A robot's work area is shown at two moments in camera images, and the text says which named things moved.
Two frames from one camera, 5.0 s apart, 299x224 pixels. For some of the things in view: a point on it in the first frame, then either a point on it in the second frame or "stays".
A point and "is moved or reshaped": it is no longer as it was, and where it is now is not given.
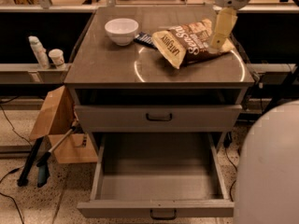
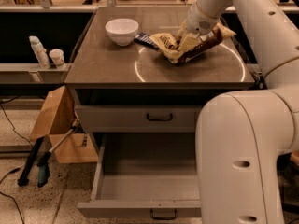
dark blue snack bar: x=145 y=39 stays
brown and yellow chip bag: x=187 y=43 is moved or reshaped
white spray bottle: x=39 y=51 stays
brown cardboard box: x=56 y=119 stays
